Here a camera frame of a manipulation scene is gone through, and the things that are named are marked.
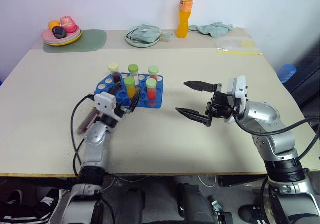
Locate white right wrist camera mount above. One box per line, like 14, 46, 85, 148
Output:
224, 75, 250, 124

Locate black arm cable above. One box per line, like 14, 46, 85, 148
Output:
70, 93, 96, 178
233, 110, 320, 160

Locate dark purple loose test tube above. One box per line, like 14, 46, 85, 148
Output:
76, 107, 101, 135

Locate white thin cable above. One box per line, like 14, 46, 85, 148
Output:
196, 174, 217, 189

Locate black sneaker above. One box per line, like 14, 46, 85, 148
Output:
238, 203, 268, 224

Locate dark rounded shape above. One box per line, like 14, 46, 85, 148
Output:
176, 183, 217, 224

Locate green-capped white test tube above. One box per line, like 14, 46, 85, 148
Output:
127, 63, 140, 87

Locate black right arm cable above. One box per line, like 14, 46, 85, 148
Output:
233, 110, 320, 160

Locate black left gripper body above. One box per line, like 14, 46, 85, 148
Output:
115, 103, 133, 115

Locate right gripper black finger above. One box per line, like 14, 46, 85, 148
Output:
175, 106, 214, 128
183, 80, 217, 93

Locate green-capped red test tube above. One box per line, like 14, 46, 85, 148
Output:
148, 65, 160, 81
145, 78, 158, 103

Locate green placemat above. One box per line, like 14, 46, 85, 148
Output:
42, 29, 108, 54

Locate blue test tube rack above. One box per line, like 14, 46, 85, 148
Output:
94, 73, 165, 109

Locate green-capped yellow test tube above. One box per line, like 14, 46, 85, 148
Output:
123, 76, 138, 103

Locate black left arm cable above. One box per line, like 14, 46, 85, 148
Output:
70, 93, 96, 178

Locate clear yellow-edged plastic bag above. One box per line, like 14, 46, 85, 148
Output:
215, 36, 264, 56

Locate orange soda bottle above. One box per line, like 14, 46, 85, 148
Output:
176, 0, 195, 39

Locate pink plate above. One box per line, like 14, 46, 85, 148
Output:
40, 25, 81, 44

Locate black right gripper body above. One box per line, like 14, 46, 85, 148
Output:
205, 83, 236, 121

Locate pink toy peach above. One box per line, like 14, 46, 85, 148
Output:
59, 15, 77, 34

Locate light green plate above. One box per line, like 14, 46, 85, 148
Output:
124, 26, 161, 49

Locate dark purple toy fruit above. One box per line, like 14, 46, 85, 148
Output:
51, 26, 68, 39

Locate orange toy fruit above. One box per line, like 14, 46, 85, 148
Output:
48, 20, 62, 31

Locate yellow plate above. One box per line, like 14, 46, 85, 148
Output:
42, 30, 83, 47

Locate black white-striped shoes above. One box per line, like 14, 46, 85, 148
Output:
0, 187, 65, 224

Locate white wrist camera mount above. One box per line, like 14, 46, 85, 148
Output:
93, 91, 126, 120
224, 75, 250, 124

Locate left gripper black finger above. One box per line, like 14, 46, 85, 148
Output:
128, 88, 142, 114
107, 82, 124, 97

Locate cream-capped dark red test tube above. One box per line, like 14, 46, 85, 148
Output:
107, 63, 121, 84

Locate green crumpled cloth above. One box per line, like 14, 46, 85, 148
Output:
188, 21, 235, 39

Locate blue plastic bottle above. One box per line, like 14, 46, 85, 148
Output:
277, 63, 298, 84

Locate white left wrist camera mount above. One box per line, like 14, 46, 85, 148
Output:
93, 91, 126, 120

